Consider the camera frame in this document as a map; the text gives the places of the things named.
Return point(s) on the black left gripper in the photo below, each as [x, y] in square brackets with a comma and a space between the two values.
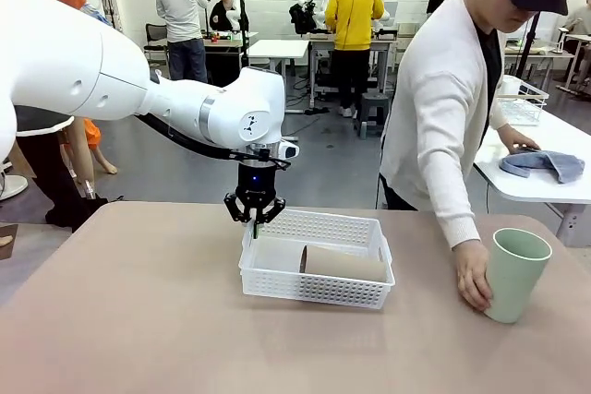
[256, 182]

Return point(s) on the white perforated plastic basket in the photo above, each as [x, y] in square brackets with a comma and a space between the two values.
[314, 290]

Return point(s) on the brown plastic cup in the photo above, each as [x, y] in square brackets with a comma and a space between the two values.
[346, 266]

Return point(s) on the pale green plastic cup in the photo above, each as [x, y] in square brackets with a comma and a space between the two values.
[517, 274]

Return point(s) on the blue towel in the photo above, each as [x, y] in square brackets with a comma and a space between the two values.
[545, 163]

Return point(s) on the person's left forearm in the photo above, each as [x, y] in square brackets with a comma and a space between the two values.
[498, 117]

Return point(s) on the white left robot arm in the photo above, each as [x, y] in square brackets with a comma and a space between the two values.
[69, 57]

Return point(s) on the person's right forearm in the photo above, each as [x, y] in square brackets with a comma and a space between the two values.
[454, 209]

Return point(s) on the person's right hand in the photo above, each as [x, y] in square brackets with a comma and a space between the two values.
[473, 276]

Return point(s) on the person's left hand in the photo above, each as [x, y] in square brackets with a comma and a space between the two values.
[519, 139]

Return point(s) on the grey plastic stool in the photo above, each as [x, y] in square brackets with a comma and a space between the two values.
[374, 108]

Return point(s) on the white background desk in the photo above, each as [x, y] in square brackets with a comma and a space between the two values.
[277, 48]

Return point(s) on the wood-top background desk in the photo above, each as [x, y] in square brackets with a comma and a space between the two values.
[221, 43]

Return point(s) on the seated person in black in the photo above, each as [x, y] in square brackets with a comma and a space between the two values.
[221, 15]

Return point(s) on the person in white cardigan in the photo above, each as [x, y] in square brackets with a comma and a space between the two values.
[429, 112]

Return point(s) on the black office chair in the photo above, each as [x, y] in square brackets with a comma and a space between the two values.
[154, 36]

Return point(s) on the person in green puffer jacket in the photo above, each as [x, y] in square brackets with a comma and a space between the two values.
[46, 172]

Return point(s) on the man in white shirt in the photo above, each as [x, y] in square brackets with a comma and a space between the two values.
[180, 6]

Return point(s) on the person in yellow hoodie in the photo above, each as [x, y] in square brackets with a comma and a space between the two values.
[353, 11]

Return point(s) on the white round fan base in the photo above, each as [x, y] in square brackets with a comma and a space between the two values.
[11, 184]

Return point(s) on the brown wooden board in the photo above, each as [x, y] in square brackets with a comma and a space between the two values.
[8, 242]

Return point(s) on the white side table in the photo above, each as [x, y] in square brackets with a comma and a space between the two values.
[531, 193]

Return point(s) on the black tripod stand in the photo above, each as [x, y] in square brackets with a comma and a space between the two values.
[526, 43]

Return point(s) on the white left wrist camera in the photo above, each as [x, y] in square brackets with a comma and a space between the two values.
[288, 150]

